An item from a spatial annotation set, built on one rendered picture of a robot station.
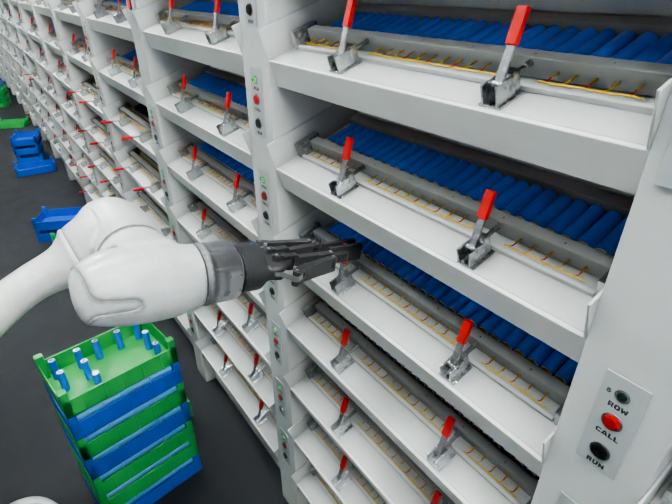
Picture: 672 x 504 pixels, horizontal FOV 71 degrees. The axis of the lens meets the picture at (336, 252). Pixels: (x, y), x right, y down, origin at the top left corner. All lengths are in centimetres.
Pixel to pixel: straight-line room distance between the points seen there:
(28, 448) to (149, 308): 150
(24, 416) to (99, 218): 153
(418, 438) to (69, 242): 63
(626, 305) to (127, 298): 53
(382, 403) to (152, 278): 49
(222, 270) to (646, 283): 48
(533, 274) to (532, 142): 16
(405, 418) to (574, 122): 59
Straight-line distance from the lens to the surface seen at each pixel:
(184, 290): 64
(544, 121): 49
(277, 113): 88
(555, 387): 68
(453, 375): 70
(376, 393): 93
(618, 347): 52
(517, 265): 59
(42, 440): 209
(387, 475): 105
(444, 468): 85
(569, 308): 55
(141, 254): 64
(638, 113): 50
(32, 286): 78
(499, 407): 69
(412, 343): 75
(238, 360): 159
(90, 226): 75
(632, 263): 48
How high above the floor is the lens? 142
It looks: 30 degrees down
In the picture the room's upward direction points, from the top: straight up
